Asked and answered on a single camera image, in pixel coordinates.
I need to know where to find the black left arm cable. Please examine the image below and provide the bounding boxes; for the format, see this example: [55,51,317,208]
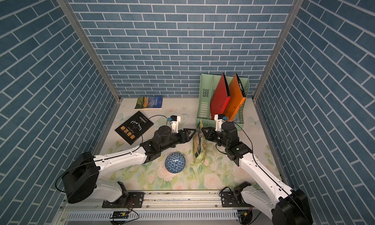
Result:
[55,115,171,193]

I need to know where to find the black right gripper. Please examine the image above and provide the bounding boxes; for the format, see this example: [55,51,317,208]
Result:
[201,126,229,149]

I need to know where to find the green oats bag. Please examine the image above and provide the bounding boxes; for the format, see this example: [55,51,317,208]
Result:
[192,121,207,164]

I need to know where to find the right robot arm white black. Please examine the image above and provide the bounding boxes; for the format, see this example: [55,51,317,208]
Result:
[202,121,313,225]

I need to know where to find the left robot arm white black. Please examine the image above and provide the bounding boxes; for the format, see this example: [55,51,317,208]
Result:
[61,125,196,206]

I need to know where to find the mint green file rack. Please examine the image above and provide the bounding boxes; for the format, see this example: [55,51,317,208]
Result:
[196,74,249,127]

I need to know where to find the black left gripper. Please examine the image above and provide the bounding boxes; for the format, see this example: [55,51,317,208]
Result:
[158,129,196,152]

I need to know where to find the red binder folder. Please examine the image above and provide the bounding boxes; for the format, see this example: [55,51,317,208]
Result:
[210,74,230,119]

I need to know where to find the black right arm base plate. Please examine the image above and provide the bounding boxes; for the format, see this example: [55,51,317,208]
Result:
[219,182,256,208]

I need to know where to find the blue patterned ceramic bowl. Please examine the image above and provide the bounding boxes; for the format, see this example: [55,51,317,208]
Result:
[165,152,186,174]

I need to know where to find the orange binder folder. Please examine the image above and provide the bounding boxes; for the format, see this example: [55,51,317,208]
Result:
[224,74,246,121]

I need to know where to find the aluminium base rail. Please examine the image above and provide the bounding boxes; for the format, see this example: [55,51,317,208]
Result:
[52,190,264,225]

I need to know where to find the blue Animal Farm book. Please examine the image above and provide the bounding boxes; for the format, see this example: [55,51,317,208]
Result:
[135,97,163,110]

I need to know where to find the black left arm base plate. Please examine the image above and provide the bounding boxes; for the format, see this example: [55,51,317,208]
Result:
[102,181,145,209]

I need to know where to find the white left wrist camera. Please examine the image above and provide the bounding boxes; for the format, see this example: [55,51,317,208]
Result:
[168,115,181,133]

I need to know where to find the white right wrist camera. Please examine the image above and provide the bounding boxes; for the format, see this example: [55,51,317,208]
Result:
[214,114,228,132]

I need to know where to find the floral printed table mat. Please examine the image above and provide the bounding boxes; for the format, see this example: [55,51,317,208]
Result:
[104,98,279,191]

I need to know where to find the black Murphy's law book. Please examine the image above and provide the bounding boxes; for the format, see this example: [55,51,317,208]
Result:
[115,111,153,145]

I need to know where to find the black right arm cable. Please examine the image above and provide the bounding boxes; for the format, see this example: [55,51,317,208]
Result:
[215,121,308,223]

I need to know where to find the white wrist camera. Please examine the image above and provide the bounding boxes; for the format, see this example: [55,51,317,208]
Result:
[168,115,181,133]
[214,114,228,132]

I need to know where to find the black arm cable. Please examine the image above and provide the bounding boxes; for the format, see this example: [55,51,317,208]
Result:
[55,115,171,193]
[215,121,308,223]

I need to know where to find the small black controller board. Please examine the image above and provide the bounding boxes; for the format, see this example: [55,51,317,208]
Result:
[110,211,129,220]

